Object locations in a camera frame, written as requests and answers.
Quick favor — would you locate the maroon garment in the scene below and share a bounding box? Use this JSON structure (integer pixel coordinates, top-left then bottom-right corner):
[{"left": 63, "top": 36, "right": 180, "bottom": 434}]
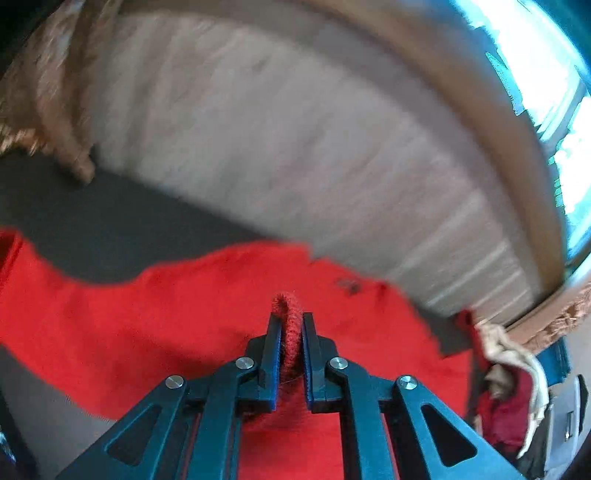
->
[{"left": 476, "top": 367, "right": 533, "bottom": 454}]

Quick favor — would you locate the dark red garment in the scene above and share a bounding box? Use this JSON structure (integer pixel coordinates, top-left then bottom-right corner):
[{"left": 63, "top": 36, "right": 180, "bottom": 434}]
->
[{"left": 455, "top": 309, "right": 490, "bottom": 372}]

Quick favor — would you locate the cream white garment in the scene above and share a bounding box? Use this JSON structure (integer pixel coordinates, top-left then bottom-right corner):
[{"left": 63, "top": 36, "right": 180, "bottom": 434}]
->
[{"left": 476, "top": 323, "right": 549, "bottom": 458}]

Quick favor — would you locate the blue plastic bin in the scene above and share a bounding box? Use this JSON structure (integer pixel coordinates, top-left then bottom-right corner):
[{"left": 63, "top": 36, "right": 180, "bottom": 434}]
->
[{"left": 537, "top": 337, "right": 572, "bottom": 387}]

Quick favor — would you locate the white plastic storage box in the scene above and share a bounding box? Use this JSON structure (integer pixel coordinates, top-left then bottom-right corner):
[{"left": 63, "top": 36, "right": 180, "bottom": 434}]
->
[{"left": 545, "top": 374, "right": 589, "bottom": 479}]

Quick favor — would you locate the brown floral curtain right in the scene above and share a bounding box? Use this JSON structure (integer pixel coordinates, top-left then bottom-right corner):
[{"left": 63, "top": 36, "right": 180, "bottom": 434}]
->
[{"left": 508, "top": 279, "right": 590, "bottom": 354}]

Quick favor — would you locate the brown floral curtain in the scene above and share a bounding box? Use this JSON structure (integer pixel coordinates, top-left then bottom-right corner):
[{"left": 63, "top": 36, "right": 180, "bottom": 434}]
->
[
  {"left": 508, "top": 279, "right": 590, "bottom": 354},
  {"left": 1, "top": 1, "right": 121, "bottom": 184}
]

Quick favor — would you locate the brown floral curtain left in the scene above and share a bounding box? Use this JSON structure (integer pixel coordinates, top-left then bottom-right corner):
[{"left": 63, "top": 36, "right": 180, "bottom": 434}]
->
[{"left": 1, "top": 1, "right": 121, "bottom": 184}]

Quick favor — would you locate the window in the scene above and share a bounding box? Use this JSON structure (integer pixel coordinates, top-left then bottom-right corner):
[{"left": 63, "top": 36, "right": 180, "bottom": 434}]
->
[{"left": 452, "top": 1, "right": 590, "bottom": 260}]

